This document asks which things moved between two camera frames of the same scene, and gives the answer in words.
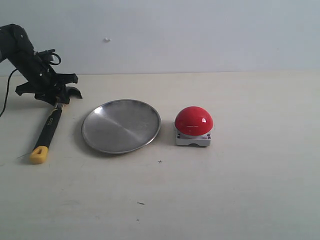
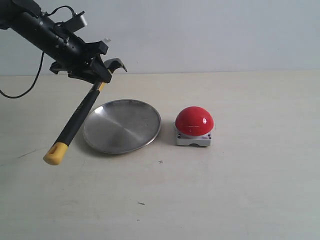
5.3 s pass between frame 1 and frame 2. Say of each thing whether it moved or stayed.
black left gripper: moved
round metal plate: stayed
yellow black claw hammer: moved
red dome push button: stayed
